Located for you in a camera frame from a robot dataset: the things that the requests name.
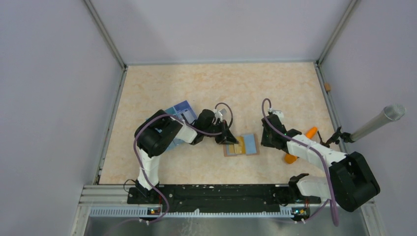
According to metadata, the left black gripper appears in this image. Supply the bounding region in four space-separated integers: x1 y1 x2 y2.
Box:
203 119 238 145

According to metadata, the yellow credit card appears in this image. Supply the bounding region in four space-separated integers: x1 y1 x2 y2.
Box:
226 145 236 155
234 136 246 155

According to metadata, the purple blue card box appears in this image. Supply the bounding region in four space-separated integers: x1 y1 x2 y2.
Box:
173 100 197 124

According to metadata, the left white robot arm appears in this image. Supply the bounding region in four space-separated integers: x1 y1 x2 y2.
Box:
134 109 238 203

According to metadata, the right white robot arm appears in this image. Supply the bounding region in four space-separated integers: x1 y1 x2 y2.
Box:
261 108 381 212

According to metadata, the middle blue card box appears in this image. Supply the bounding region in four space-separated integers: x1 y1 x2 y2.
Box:
137 108 182 156

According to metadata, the orange carrot toy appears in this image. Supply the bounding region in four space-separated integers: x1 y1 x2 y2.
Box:
284 126 318 165

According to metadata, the black microphone tripod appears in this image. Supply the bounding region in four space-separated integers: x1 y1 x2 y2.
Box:
317 126 354 148

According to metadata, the silver microphone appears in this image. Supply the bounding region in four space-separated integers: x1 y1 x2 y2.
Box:
350 103 406 143

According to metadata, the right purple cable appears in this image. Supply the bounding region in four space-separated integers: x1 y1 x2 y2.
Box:
261 98 340 227

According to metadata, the purple cable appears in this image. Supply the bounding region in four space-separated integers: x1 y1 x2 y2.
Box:
261 98 340 227
133 102 234 225

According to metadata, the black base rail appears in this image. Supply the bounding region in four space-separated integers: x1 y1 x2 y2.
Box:
127 184 322 213

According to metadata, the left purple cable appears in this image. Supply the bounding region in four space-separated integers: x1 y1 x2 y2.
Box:
133 102 234 225

